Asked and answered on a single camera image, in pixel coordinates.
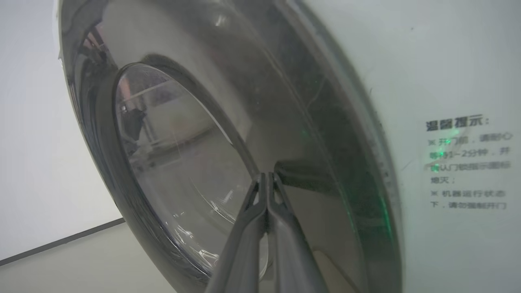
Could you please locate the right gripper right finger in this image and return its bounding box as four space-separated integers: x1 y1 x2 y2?
266 172 331 293

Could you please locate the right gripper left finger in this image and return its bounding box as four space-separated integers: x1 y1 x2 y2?
205 173 270 293

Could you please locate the dark round washing machine door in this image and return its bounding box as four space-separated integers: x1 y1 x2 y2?
56 0 404 293

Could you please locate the white washing machine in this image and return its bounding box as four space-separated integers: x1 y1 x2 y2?
299 0 521 293

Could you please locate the printed text notice sticker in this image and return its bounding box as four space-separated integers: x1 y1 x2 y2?
422 114 514 212

